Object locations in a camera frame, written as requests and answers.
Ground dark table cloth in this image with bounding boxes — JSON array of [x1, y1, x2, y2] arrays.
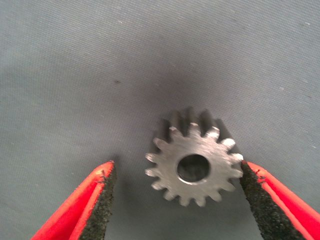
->
[[0, 0, 320, 240]]

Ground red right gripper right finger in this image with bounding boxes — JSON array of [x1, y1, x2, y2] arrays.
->
[[239, 160, 320, 240]]

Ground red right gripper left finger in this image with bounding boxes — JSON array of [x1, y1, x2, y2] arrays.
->
[[31, 160, 118, 240]]

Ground steel planetary gear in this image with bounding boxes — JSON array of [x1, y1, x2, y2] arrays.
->
[[144, 107, 245, 208]]

